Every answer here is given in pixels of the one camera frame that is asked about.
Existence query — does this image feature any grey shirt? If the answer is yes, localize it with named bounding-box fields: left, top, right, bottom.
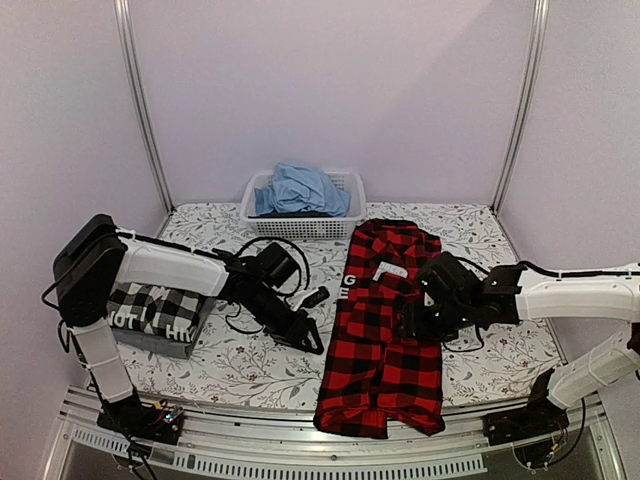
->
left=110, top=297, right=216, bottom=359

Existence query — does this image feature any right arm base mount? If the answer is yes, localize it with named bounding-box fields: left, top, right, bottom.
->
left=482, top=400, right=569, bottom=470

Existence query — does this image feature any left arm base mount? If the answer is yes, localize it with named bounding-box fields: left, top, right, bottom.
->
left=95, top=387, right=184, bottom=445

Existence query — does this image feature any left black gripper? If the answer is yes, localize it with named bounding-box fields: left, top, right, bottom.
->
left=247, top=285, right=325, bottom=357

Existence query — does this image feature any blue shirt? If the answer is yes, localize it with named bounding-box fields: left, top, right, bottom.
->
left=254, top=162, right=351, bottom=217

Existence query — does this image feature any red black plaid shirt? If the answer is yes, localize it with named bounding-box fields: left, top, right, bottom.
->
left=313, top=218, right=445, bottom=439

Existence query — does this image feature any aluminium front rail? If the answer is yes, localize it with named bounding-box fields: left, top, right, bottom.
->
left=43, top=387, right=627, bottom=479

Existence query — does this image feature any black white plaid shirt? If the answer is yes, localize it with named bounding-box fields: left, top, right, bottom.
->
left=107, top=283, right=208, bottom=343

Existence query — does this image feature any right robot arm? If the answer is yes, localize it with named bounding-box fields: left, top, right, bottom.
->
left=399, top=253, right=639, bottom=436

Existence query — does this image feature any right aluminium post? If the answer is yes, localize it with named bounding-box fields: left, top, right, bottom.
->
left=491, top=0, right=550, bottom=216

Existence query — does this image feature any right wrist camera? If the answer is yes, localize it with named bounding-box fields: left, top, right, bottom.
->
left=416, top=252, right=482, bottom=308

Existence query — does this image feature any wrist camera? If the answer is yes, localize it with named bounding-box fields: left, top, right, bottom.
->
left=416, top=252, right=482, bottom=308
left=256, top=237, right=330, bottom=311

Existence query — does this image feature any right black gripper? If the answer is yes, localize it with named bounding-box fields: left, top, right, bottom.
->
left=394, top=302, right=474, bottom=344

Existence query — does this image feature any aluminium post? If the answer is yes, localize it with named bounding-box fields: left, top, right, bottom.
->
left=113, top=0, right=175, bottom=213
left=491, top=0, right=550, bottom=216

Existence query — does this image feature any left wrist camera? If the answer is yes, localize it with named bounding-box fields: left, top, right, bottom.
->
left=256, top=237, right=330, bottom=311

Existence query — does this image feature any left aluminium post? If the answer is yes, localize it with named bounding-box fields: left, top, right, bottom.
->
left=113, top=0, right=175, bottom=213

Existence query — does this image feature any white plastic basket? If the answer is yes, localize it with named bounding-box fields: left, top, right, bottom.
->
left=239, top=170, right=366, bottom=240

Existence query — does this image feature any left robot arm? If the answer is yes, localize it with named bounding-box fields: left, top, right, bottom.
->
left=42, top=214, right=326, bottom=434

